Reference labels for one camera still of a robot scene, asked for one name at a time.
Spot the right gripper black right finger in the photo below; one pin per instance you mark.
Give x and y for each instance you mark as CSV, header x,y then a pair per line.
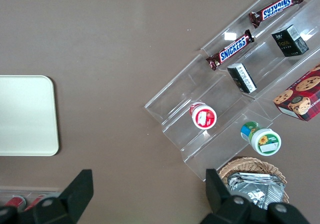
x,y
220,201

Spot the red chocolate chip cookie box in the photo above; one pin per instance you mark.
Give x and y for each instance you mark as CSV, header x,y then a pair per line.
x,y
302,96

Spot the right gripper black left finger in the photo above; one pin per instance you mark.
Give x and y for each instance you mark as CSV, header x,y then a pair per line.
x,y
75,196

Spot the clear acrylic stepped shelf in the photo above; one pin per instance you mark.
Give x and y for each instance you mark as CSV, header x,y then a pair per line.
x,y
175,96
270,66

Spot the cream plastic tray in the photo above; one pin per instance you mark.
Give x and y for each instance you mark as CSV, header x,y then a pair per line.
x,y
25,114

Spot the green lid yogurt cup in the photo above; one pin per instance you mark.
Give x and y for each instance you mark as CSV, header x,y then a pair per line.
x,y
265,141

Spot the clear acrylic bottle rack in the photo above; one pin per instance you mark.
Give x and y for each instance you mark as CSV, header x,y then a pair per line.
x,y
25,189

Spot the red cola bottle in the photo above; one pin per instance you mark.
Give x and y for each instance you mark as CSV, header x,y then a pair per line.
x,y
32,202
15,202

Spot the light tan wicker basket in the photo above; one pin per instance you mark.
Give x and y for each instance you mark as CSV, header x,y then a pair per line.
x,y
250,162

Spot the red lid yogurt cup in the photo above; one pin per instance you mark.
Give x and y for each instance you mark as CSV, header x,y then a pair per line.
x,y
203,117

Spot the silver foil container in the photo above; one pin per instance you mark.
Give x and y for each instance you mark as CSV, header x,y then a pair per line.
x,y
252,191

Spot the Snickers chocolate bar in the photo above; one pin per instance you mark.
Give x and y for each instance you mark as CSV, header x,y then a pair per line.
x,y
231,50
276,7

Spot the small black carton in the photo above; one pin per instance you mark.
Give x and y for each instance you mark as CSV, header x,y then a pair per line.
x,y
242,79
288,41

